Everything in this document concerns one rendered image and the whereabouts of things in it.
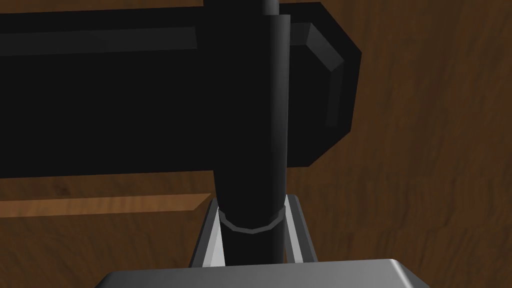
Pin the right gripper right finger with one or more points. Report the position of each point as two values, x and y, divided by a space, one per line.
298 244

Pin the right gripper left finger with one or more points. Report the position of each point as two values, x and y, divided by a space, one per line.
211 248

